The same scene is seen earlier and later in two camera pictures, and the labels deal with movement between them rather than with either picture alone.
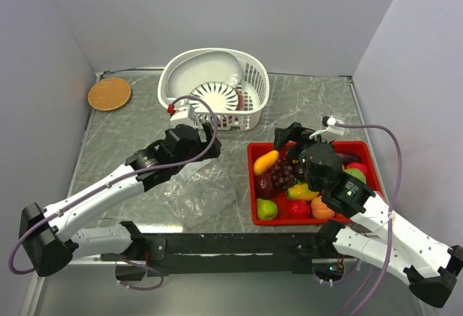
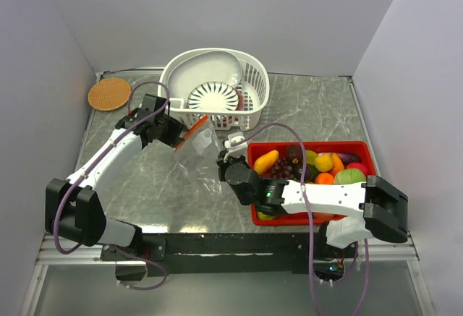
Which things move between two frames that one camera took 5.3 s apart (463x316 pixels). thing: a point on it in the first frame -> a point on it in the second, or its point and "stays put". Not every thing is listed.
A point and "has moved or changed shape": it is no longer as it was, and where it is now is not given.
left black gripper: [202, 146] -> [173, 139]
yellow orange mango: [265, 162] stays put
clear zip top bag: [201, 199] has moved or changed shape
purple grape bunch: [283, 176] stays put
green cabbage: [357, 173] stays put
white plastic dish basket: [226, 87] stays put
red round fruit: [356, 165] stays put
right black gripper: [292, 132] -> [224, 165]
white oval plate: [188, 71] stays put
